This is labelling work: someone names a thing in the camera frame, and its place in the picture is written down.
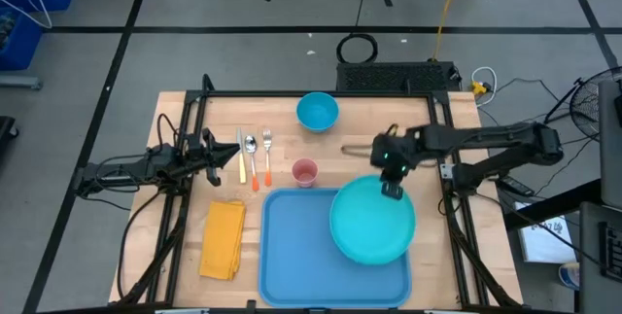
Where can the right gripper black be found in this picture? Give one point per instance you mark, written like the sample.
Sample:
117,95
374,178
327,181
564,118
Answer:
396,151

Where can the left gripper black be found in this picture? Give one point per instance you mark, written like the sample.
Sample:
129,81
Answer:
206,158

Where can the teal plate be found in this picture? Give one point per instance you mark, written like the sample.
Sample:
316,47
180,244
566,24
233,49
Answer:
371,226

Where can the pink ribbed cup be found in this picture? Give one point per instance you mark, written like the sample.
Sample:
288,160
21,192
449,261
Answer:
305,173

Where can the yellow cloth napkin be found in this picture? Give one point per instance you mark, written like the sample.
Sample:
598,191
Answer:
221,241

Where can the blue bowl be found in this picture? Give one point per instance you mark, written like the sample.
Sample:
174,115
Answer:
317,112

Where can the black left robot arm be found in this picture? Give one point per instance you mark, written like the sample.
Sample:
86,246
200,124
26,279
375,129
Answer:
146,165

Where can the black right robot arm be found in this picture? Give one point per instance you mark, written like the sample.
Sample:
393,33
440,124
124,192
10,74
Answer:
486,134

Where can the blue plastic tray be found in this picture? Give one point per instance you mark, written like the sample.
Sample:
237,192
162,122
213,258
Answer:
296,255

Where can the black perforated computer case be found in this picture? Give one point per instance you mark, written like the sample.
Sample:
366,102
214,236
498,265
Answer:
389,76

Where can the yellow plug adapter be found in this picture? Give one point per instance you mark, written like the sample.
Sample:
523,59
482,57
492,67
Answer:
479,88

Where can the white printed paper sheet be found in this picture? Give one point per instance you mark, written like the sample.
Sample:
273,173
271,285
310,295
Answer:
539,243

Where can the black side table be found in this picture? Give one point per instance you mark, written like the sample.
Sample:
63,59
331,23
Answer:
549,207

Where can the blue and white object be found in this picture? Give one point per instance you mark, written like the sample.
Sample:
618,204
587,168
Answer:
569,276

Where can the grey metal bar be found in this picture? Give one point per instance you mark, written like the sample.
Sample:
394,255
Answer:
19,83

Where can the black floor fan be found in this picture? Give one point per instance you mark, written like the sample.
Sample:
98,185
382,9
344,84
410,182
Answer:
590,105

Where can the black floor object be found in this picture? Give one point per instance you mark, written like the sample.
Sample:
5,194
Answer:
6,131

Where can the grey monitor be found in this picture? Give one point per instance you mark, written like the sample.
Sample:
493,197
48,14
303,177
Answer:
611,158

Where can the black keypad device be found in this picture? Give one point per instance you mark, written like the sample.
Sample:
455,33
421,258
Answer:
611,246

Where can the small blue storage bin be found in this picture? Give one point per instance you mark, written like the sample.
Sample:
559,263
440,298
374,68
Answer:
24,42

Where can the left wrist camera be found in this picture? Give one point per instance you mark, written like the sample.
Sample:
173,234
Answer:
194,144

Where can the black aluminium rig frame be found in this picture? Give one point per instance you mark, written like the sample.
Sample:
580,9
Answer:
252,94

